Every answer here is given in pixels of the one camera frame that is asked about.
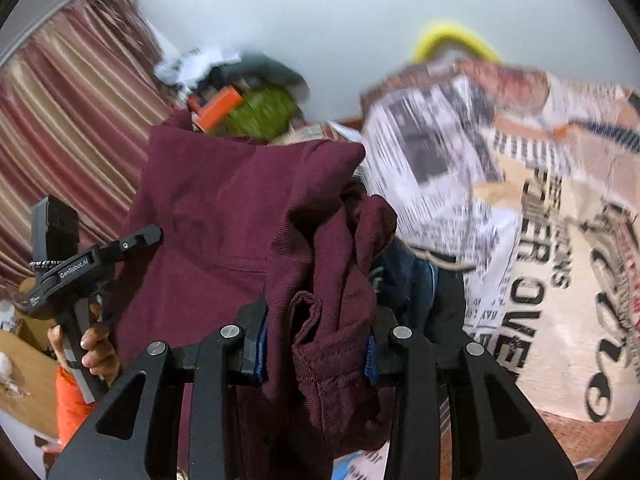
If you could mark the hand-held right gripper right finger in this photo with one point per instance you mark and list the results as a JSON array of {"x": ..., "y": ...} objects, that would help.
[{"x": 371, "y": 360}]

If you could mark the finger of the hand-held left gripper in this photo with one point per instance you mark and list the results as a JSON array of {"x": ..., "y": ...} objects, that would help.
[{"x": 130, "y": 242}]

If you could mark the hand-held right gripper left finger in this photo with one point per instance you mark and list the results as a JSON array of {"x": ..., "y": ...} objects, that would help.
[{"x": 259, "y": 355}]

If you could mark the maroon shirt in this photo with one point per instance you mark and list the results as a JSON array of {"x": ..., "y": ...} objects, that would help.
[{"x": 210, "y": 200}]

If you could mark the person's left forearm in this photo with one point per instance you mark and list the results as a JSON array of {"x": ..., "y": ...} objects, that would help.
[{"x": 70, "y": 410}]

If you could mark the dark navy cloth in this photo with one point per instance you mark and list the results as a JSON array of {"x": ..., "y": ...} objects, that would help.
[{"x": 410, "y": 285}]

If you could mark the striped curtain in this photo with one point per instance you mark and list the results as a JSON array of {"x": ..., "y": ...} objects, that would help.
[{"x": 65, "y": 110}]

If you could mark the orange box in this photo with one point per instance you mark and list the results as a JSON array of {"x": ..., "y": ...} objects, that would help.
[{"x": 215, "y": 107}]

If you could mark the white crumpled cloth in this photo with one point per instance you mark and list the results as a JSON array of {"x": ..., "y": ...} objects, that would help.
[{"x": 195, "y": 65}]

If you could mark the grey cloth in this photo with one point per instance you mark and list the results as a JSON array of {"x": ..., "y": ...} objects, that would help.
[{"x": 275, "y": 72}]

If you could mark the printed blanket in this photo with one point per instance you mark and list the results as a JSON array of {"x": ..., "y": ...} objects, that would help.
[{"x": 540, "y": 210}]

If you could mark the yellow pillow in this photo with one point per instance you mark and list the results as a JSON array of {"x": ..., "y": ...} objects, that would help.
[{"x": 450, "y": 35}]

